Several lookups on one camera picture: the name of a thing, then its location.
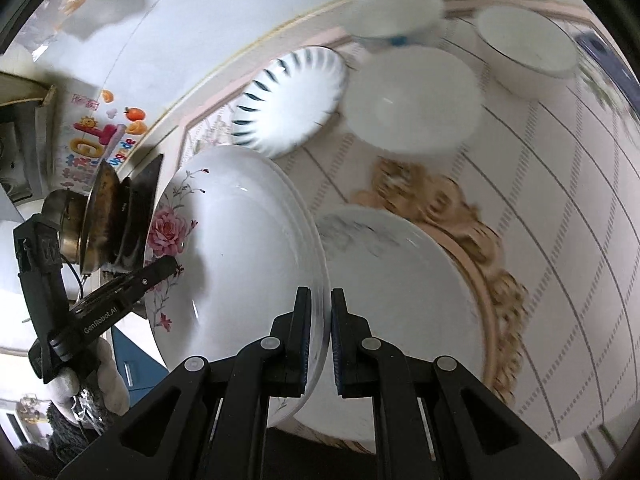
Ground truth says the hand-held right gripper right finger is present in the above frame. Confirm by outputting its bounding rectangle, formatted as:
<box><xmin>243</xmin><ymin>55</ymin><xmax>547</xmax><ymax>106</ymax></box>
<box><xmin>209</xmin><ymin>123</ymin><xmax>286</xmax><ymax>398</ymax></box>
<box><xmin>330</xmin><ymin>287</ymin><xmax>581</xmax><ymax>480</ymax></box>

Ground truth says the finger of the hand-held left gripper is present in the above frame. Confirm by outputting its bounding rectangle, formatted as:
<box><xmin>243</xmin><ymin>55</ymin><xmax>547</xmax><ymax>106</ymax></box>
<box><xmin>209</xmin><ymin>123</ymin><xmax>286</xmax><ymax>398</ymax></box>
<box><xmin>102</xmin><ymin>256</ymin><xmax>181</xmax><ymax>307</ymax></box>

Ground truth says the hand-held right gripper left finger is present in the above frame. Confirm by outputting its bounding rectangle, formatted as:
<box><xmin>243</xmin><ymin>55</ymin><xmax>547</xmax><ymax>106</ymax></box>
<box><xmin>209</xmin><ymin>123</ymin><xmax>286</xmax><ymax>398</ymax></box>
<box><xmin>57</xmin><ymin>287</ymin><xmax>313</xmax><ymax>480</ymax></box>

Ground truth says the grey print white plate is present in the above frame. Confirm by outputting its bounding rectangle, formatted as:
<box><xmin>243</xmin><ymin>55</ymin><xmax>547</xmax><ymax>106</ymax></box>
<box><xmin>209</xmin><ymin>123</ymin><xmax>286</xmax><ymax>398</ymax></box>
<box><xmin>280</xmin><ymin>205</ymin><xmax>496</xmax><ymax>448</ymax></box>

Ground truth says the rose print white plate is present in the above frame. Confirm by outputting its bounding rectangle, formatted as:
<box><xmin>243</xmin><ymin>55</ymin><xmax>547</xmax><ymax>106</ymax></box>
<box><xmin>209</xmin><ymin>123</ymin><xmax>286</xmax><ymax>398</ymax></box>
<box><xmin>144</xmin><ymin>145</ymin><xmax>331</xmax><ymax>428</ymax></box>

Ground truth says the blue leaf striped plate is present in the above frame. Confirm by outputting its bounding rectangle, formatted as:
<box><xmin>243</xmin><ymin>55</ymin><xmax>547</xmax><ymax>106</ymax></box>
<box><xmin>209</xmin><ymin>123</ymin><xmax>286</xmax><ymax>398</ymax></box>
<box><xmin>231</xmin><ymin>46</ymin><xmax>348</xmax><ymax>158</ymax></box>

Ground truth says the plain white bowl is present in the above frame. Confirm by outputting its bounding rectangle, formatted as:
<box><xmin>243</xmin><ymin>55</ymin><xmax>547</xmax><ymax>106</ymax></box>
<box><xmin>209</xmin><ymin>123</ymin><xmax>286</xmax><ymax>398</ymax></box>
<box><xmin>342</xmin><ymin>46</ymin><xmax>483</xmax><ymax>156</ymax></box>

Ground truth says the white bowl blue mark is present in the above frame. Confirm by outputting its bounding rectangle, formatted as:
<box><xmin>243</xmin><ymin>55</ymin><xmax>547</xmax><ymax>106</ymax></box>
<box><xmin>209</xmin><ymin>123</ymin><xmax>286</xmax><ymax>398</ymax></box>
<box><xmin>345</xmin><ymin>0</ymin><xmax>446</xmax><ymax>46</ymax></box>

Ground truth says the white bowl dark rim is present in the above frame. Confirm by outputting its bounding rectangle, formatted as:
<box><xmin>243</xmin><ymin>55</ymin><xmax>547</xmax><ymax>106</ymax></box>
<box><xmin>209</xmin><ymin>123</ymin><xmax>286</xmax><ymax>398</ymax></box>
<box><xmin>474</xmin><ymin>6</ymin><xmax>583</xmax><ymax>98</ymax></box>

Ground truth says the person's left forearm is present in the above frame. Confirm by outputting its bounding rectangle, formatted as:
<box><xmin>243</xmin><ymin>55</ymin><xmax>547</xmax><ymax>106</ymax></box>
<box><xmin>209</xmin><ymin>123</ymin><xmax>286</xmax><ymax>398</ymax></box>
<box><xmin>47</xmin><ymin>400</ymin><xmax>111</xmax><ymax>466</ymax></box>

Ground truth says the person's left hand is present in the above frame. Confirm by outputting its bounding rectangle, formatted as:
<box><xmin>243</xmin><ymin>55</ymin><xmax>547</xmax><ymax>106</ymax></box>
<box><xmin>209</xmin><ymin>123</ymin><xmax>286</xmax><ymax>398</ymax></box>
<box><xmin>50</xmin><ymin>337</ymin><xmax>131</xmax><ymax>416</ymax></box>

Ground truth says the steel pot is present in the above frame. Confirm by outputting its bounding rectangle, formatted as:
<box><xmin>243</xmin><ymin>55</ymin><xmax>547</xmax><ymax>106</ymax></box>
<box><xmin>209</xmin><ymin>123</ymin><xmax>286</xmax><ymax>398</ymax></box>
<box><xmin>42</xmin><ymin>187</ymin><xmax>91</xmax><ymax>263</ymax></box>

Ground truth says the brown wok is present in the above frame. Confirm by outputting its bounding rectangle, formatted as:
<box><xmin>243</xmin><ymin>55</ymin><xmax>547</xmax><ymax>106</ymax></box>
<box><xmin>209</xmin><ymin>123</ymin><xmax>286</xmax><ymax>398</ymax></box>
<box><xmin>80</xmin><ymin>160</ymin><xmax>151</xmax><ymax>273</ymax></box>

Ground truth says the black stove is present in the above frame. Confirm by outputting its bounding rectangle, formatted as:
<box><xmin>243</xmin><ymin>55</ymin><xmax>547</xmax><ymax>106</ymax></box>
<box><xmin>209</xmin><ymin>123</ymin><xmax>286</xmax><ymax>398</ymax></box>
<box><xmin>107</xmin><ymin>152</ymin><xmax>166</xmax><ymax>276</ymax></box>

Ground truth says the person's dark clothing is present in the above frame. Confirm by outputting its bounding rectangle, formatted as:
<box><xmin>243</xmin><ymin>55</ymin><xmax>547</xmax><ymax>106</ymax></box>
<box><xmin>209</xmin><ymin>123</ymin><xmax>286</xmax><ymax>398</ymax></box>
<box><xmin>262</xmin><ymin>425</ymin><xmax>381</xmax><ymax>480</ymax></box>

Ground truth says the blue rectangular object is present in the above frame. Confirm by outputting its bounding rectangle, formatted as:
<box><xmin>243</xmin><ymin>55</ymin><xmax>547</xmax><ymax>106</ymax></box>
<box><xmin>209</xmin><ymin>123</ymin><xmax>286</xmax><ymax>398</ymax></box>
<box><xmin>575</xmin><ymin>32</ymin><xmax>613</xmax><ymax>61</ymax></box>

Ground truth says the colourful fruit wall sticker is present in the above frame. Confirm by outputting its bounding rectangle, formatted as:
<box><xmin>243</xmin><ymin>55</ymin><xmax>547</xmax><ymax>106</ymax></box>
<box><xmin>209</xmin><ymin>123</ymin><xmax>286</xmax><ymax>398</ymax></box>
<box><xmin>55</xmin><ymin>87</ymin><xmax>148</xmax><ymax>191</ymax></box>

